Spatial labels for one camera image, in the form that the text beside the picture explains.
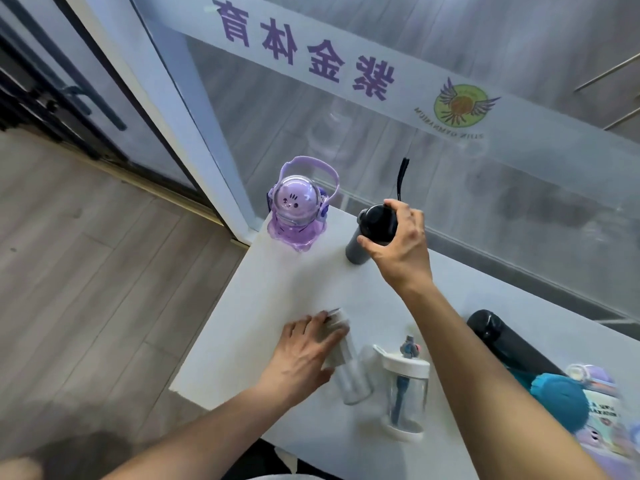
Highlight purple dome-lid kids bottle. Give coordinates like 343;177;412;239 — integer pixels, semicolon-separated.
266;155;341;253

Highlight glass partition with frosted band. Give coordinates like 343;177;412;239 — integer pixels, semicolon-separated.
127;0;640;340

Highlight dark grey bottle with strap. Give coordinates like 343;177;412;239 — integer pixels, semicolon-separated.
345;156;412;266

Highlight white door frame post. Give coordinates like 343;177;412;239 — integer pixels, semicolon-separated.
62;0;258;247

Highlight round winged logo sticker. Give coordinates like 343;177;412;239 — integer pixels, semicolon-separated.
414;77;502;141

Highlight clear bottle with white lid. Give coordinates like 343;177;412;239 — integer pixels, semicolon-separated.
372;335;432;443

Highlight person's black trousers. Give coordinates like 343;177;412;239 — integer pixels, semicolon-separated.
219;439;301;480

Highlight person's left hand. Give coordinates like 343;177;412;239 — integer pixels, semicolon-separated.
255;312;348;411

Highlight person's right forearm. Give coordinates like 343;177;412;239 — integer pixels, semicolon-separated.
400;279;618;480

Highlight black insulated bottle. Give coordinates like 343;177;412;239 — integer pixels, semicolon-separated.
467;309;567;379

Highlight clear bottle with grey lid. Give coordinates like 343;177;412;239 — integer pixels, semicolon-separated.
320;307;376;406

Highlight black door handle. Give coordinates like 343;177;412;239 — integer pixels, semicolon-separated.
56;84;129;132

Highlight person's right hand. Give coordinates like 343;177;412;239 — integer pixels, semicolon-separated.
357;199;434;296

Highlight teal bottle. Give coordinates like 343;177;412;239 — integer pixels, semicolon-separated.
509;372;592;443

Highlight metal rail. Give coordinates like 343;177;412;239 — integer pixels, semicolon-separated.
573;57;640;93
602;107;640;132

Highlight person's left forearm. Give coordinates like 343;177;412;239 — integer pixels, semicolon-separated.
102;387;321;480

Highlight purple printed kids bottle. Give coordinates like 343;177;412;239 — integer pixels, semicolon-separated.
564;363;640;480

